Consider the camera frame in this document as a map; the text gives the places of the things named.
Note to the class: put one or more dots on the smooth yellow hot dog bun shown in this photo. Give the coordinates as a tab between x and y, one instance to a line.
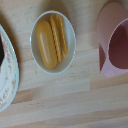
46	45

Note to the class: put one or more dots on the ridged orange sausage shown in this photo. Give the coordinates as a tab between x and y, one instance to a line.
59	33

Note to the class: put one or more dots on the floral rimmed white plate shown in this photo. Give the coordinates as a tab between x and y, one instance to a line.
8	83

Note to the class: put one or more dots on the pink cup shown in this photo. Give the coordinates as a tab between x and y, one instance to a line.
116	50

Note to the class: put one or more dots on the white oval bowl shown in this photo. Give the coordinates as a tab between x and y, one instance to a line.
68	36

